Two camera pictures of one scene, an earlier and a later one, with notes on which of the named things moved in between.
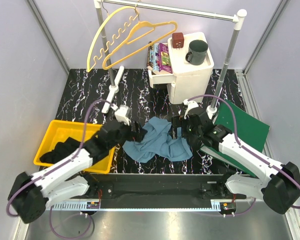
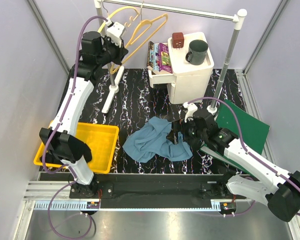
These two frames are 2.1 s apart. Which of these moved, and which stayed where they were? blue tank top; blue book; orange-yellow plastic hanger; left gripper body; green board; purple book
Moved: left gripper body; orange-yellow plastic hanger
Stayed: purple book; blue book; blue tank top; green board
